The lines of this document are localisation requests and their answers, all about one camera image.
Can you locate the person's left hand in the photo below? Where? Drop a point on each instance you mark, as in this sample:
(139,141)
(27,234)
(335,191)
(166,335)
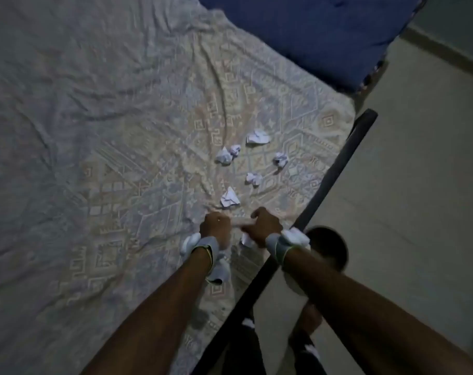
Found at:
(214,225)

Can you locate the person's right hand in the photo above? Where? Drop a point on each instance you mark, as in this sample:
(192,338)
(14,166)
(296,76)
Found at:
(265,224)

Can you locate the person's right fingers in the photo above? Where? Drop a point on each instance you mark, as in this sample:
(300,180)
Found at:
(249,227)

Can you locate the person's left fingers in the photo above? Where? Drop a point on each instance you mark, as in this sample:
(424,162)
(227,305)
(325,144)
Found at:
(225,223)

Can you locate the white paper piece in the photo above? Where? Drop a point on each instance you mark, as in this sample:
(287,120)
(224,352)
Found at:
(246,240)

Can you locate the person's right forearm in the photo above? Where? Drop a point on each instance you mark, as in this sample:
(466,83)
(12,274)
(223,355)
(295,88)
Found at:
(369,316)

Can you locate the person's left forearm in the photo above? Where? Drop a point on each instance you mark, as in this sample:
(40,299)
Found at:
(158,312)

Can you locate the crumpled white paper ball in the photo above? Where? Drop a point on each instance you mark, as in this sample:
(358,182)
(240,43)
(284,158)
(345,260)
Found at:
(230,198)
(258,137)
(225,155)
(280,158)
(253,178)

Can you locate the grey wristband with white tracker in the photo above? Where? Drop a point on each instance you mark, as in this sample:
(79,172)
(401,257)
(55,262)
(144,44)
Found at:
(285,242)
(211,257)

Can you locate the dark round bin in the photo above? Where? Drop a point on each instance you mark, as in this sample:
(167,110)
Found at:
(330,249)

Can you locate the person's leg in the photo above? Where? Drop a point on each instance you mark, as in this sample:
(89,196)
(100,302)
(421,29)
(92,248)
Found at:
(311,318)

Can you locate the black shorts with white print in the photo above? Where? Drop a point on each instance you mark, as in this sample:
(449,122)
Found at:
(260,351)

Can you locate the patterned pale bed sheet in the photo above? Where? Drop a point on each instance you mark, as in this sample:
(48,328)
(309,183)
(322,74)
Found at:
(84,152)

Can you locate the blue mattress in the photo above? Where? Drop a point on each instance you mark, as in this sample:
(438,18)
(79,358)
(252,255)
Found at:
(314,31)

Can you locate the black metal bed frame rail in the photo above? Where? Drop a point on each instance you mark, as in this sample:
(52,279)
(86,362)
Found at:
(330,171)

